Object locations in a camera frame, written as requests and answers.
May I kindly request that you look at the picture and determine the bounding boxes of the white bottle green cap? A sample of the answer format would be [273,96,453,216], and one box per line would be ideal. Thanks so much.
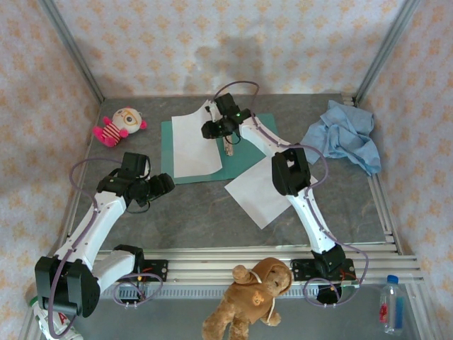
[28,295,85,340]

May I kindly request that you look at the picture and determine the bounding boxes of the clear water bottle blue cap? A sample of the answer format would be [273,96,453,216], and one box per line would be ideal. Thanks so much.
[379,274,406,336]

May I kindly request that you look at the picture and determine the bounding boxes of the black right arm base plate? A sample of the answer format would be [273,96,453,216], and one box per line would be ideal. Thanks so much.
[289,258,355,283]

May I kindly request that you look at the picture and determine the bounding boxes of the brown teddy bear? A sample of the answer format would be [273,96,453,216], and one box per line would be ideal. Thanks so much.
[201,257,294,340]

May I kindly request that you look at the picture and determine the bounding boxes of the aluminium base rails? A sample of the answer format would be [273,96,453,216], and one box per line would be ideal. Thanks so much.
[38,246,425,286]

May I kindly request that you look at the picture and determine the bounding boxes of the green paper folder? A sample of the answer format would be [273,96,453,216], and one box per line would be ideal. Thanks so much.
[160,112,280,186]

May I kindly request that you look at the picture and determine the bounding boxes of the white paper sheet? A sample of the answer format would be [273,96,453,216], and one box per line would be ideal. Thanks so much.
[171,100,224,179]
[224,154,320,230]

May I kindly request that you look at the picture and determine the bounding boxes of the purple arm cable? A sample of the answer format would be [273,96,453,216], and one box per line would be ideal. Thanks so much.
[214,81,371,310]
[47,158,164,337]

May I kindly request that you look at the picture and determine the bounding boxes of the crumpled blue cloth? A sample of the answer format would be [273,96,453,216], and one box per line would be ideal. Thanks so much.
[299,99,383,177]

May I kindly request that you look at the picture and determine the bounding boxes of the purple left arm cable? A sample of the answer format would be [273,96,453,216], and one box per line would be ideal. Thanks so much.
[47,158,164,337]

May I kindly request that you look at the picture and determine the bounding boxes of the metal folder clip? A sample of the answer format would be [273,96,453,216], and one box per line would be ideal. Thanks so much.
[222,136,237,157]

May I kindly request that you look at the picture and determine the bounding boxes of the aluminium side rail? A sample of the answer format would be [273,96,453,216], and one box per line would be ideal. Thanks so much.
[341,92,404,254]
[58,101,104,256]

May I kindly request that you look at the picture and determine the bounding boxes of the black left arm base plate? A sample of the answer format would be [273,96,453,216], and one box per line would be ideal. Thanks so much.
[104,259,169,283]

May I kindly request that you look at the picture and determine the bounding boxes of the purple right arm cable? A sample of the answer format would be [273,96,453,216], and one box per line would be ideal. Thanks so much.
[214,81,371,310]

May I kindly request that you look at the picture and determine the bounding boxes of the aluminium frame post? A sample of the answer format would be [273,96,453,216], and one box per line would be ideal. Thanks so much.
[37,0,105,103]
[353,0,422,103]

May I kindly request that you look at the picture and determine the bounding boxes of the pink striped plush doll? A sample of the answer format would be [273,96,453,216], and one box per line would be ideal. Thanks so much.
[92,107,149,149]

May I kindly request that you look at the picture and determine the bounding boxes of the grey slotted cable duct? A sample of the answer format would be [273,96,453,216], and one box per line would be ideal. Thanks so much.
[52,285,386,299]

